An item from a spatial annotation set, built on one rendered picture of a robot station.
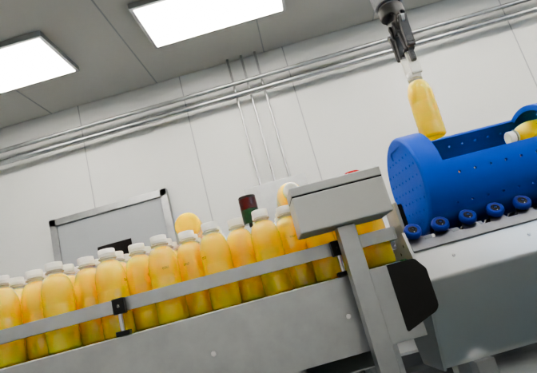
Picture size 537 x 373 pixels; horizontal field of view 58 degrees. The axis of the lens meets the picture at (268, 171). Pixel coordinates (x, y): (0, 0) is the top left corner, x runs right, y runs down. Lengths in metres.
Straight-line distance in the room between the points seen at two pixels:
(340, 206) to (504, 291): 0.51
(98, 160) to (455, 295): 4.49
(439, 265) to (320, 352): 0.37
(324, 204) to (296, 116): 3.99
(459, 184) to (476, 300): 0.29
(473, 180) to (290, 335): 0.61
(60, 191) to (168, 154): 1.19
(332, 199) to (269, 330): 0.32
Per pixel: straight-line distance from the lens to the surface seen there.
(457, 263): 1.28
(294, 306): 1.09
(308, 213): 1.00
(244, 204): 1.69
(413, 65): 1.47
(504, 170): 1.38
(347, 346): 1.11
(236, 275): 1.12
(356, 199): 1.02
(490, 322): 1.34
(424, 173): 1.29
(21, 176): 5.72
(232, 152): 4.93
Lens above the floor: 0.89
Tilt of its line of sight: 15 degrees up
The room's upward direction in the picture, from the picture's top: 15 degrees counter-clockwise
